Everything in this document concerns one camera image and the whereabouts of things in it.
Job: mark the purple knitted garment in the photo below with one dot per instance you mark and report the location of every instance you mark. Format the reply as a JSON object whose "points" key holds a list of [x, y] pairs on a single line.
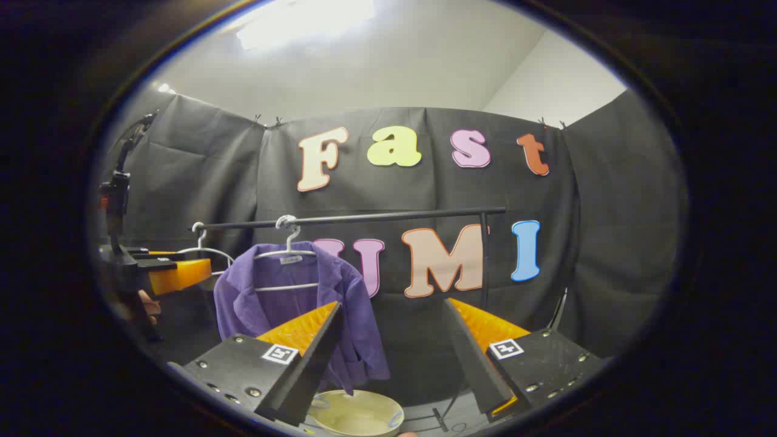
{"points": [[358, 328]]}

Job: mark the beige laundry hamper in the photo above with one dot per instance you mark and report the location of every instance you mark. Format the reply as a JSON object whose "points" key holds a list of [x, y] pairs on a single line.
{"points": [[355, 416]]}

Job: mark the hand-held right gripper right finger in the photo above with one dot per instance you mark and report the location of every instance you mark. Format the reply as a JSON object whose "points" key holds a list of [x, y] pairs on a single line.
{"points": [[476, 364]]}

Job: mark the black backdrop cloth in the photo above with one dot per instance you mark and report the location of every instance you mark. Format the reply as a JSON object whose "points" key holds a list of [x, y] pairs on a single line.
{"points": [[607, 212]]}

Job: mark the black clothes rack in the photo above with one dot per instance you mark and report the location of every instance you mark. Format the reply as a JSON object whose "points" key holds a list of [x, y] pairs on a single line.
{"points": [[364, 217]]}

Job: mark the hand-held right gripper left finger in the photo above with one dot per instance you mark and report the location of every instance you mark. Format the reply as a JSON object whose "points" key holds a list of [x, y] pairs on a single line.
{"points": [[312, 364]]}

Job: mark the white plastic hanger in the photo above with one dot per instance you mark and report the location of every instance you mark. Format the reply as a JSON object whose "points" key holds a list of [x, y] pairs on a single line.
{"points": [[203, 249], [290, 252]]}

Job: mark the black tripod stand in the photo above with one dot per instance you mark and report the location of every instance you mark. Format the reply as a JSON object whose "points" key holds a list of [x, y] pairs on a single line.
{"points": [[558, 309]]}

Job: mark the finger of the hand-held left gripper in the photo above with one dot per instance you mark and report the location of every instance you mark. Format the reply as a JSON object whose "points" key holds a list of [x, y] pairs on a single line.
{"points": [[152, 252], [182, 276]]}

